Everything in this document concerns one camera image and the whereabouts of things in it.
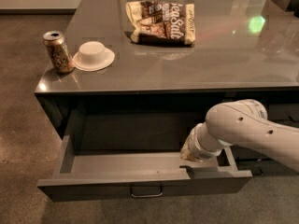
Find brown sea salt chip bag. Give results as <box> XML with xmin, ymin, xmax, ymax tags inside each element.
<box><xmin>125</xmin><ymin>1</ymin><xmax>195</xmax><ymax>46</ymax></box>

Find dark grey drawer cabinet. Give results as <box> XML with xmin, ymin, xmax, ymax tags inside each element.
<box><xmin>34</xmin><ymin>0</ymin><xmax>299</xmax><ymax>176</ymax></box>

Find grey drawer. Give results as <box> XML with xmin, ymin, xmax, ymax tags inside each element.
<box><xmin>236</xmin><ymin>160</ymin><xmax>298</xmax><ymax>176</ymax></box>
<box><xmin>37</xmin><ymin>107</ymin><xmax>252</xmax><ymax>202</ymax></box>
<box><xmin>232</xmin><ymin>145</ymin><xmax>275</xmax><ymax>166</ymax></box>

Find white upside-down plastic bowl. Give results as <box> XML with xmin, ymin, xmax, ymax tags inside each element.
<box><xmin>73</xmin><ymin>41</ymin><xmax>115</xmax><ymax>71</ymax></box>

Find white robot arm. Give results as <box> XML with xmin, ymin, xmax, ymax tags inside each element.
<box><xmin>180</xmin><ymin>99</ymin><xmax>299</xmax><ymax>172</ymax></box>

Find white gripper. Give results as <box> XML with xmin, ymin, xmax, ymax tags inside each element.
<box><xmin>180</xmin><ymin>123</ymin><xmax>231</xmax><ymax>162</ymax></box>

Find gold soda can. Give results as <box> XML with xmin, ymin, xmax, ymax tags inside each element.
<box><xmin>43</xmin><ymin>31</ymin><xmax>75</xmax><ymax>74</ymax></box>

